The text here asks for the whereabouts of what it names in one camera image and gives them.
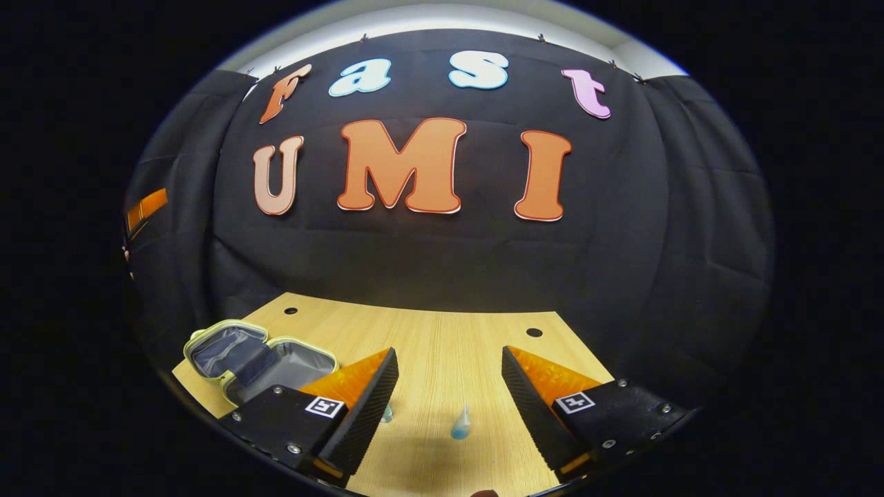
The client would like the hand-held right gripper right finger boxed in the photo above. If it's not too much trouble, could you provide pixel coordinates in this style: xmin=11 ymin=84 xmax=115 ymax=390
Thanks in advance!
xmin=501 ymin=346 xmax=695 ymax=484

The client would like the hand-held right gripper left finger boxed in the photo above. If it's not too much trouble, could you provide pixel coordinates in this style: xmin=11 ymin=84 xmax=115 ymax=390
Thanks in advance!
xmin=218 ymin=347 xmax=401 ymax=489

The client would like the pale green suitcase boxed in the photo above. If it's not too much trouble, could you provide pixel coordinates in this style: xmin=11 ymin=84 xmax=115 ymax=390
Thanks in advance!
xmin=183 ymin=319 xmax=339 ymax=408

